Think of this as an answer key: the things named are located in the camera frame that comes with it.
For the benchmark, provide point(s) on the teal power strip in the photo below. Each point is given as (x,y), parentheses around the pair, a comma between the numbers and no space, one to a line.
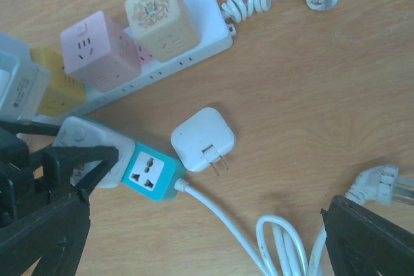
(152,173)

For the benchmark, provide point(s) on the yellow cube socket adapter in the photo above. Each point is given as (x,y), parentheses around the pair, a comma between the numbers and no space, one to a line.
(63,92)

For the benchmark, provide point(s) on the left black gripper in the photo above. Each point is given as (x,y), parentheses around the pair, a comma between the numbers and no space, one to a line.
(21,195)

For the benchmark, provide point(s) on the beige cube socket adapter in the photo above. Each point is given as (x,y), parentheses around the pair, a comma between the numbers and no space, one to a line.
(165,28)

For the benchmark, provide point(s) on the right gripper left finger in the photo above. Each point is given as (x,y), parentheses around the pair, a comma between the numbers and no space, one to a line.
(54,237)

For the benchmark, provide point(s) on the pink cube socket adapter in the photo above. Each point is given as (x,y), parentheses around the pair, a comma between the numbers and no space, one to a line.
(99,53)

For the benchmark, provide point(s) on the white round plug charger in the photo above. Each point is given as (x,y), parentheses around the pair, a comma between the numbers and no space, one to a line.
(203,140)

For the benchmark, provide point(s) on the white square charger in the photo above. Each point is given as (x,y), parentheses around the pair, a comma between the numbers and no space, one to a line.
(23,81)

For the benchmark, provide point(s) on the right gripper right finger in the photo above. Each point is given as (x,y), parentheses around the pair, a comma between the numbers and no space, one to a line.
(360,242)

